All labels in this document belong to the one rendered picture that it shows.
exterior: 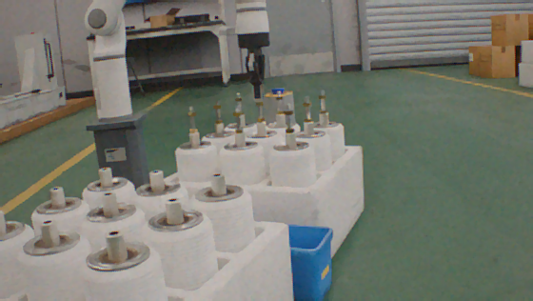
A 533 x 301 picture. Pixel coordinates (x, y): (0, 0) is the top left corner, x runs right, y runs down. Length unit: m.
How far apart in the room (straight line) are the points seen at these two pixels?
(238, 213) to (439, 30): 6.09
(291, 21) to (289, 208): 5.40
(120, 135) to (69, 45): 5.40
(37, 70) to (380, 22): 4.16
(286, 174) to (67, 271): 0.53
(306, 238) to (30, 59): 4.05
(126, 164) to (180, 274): 0.77
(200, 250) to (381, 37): 5.91
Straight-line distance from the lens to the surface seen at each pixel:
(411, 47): 6.55
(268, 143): 1.13
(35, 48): 4.77
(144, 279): 0.54
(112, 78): 1.36
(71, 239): 0.65
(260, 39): 1.11
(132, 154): 1.37
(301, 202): 0.96
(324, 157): 1.10
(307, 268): 0.86
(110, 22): 1.35
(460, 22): 6.81
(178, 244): 0.62
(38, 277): 0.63
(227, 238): 0.72
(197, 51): 6.31
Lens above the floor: 0.47
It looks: 13 degrees down
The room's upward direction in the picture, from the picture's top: 5 degrees counter-clockwise
